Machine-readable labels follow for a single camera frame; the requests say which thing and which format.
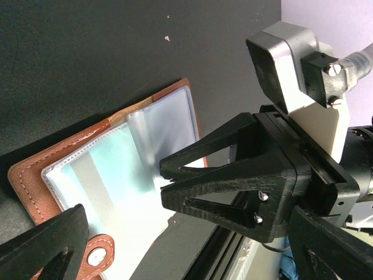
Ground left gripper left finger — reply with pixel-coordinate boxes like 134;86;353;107
1;204;89;279

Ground blue cloth object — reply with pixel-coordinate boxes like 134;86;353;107
280;250;299;280

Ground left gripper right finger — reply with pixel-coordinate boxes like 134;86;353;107
288;206;372;279

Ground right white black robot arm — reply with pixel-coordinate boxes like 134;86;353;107
160;106;372;243

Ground brown leather card holder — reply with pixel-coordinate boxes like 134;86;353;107
8;78;190;279

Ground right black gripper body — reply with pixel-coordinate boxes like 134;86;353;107
256;105;359;222

